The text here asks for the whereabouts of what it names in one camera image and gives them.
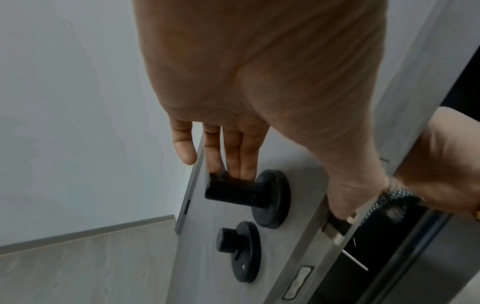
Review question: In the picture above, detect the person's right hand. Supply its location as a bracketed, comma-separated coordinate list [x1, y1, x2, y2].
[389, 106, 480, 217]

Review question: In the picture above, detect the person's left hand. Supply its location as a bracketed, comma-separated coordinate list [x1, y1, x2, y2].
[130, 0, 391, 220]

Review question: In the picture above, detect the grey cleaning cloth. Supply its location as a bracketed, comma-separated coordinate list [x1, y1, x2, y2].
[359, 181, 423, 226]

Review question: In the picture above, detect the black door handle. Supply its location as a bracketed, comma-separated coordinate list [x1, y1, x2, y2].
[204, 169, 293, 229]

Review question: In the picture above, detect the grey door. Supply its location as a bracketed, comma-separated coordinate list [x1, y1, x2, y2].
[174, 0, 480, 304]

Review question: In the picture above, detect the steel latch plate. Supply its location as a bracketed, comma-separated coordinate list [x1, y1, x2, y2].
[281, 157, 391, 300]

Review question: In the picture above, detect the black thumb-turn lock knob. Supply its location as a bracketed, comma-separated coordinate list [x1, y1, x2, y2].
[215, 221, 263, 284]

